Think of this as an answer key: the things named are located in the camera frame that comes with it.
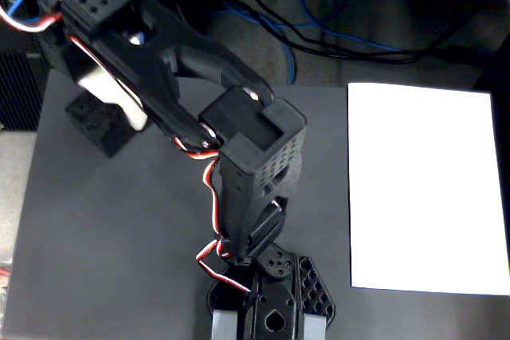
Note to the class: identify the dark grey board mat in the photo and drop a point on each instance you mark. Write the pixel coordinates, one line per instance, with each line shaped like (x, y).
(119, 256)

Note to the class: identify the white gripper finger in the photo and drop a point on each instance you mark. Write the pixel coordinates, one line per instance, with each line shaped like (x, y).
(115, 89)

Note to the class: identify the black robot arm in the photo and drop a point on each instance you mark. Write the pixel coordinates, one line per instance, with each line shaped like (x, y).
(255, 196)

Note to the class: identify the black foam cube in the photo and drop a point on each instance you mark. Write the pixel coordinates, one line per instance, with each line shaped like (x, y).
(95, 129)

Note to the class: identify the white paper sheet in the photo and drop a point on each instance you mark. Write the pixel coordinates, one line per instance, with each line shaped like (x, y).
(418, 188)

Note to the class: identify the black computer tower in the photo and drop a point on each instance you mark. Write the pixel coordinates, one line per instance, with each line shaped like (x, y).
(16, 93)

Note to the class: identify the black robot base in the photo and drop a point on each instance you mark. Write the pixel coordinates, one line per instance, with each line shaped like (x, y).
(315, 288)

